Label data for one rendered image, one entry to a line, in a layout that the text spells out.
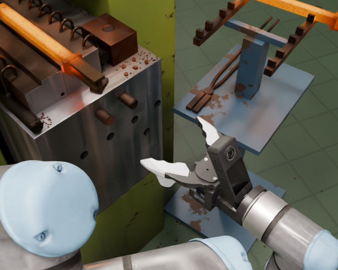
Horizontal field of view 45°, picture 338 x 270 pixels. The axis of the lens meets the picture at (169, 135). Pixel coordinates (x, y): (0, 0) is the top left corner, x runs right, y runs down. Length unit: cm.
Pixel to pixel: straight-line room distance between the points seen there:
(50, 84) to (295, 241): 60
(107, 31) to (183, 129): 114
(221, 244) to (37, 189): 17
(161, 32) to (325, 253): 91
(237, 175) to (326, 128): 161
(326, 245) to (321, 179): 139
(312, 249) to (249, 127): 64
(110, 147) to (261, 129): 45
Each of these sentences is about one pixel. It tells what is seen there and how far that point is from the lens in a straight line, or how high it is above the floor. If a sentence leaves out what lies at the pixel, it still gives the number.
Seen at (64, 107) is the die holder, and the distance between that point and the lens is 95.
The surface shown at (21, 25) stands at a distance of 106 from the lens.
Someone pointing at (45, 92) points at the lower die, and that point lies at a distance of 94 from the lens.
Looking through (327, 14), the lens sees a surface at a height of 95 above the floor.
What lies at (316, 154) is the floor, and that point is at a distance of 212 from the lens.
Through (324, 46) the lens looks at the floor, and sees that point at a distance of 279.
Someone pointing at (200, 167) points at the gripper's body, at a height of 101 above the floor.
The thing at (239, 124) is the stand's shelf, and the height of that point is 68.
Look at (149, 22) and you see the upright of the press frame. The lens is 129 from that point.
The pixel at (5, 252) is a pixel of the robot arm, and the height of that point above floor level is 128.
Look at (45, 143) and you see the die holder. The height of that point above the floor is 88.
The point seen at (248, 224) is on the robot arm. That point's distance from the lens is 68.
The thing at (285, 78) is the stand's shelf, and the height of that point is 68.
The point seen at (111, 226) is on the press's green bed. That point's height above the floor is 35.
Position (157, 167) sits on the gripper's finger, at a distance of 70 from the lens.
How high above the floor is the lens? 157
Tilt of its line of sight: 49 degrees down
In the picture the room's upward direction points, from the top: straight up
